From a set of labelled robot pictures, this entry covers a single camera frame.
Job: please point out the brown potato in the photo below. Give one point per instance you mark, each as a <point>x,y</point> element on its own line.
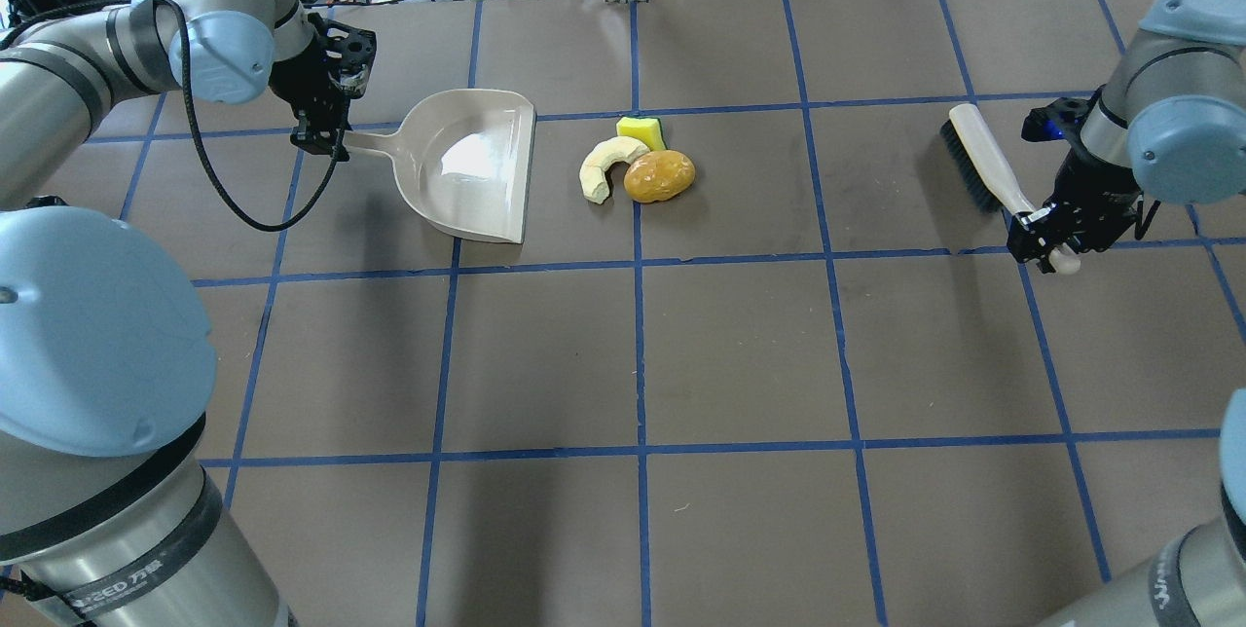
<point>658,176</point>

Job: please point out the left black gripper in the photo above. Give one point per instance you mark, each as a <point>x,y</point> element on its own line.
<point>305,74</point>

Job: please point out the beige plastic dustpan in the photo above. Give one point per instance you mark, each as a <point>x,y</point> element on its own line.
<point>461,160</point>

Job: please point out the beige hand brush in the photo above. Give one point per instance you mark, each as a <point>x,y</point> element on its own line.
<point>993,169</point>

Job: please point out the yellow green sponge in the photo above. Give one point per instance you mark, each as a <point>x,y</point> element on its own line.
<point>647,130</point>

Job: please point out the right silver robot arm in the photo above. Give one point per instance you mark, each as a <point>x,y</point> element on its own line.
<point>1168,125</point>

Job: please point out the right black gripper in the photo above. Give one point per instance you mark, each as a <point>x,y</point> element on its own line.
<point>1092,184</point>

